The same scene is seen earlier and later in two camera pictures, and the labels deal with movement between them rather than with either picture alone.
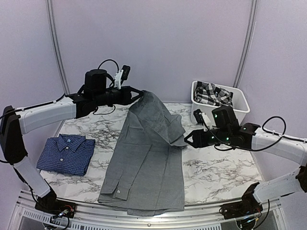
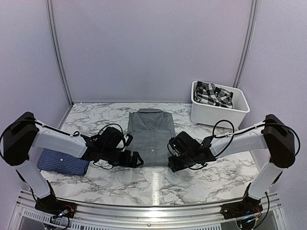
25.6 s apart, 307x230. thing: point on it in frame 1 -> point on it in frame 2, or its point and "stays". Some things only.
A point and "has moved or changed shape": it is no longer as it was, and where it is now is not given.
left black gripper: (126, 97) -> (126, 163)
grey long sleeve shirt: (145, 174) has moved or changed shape
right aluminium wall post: (247, 44) stays
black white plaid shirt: (212, 94) stays
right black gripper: (198, 141) -> (174, 166)
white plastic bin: (239, 104) stays
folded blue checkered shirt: (70, 154) stays
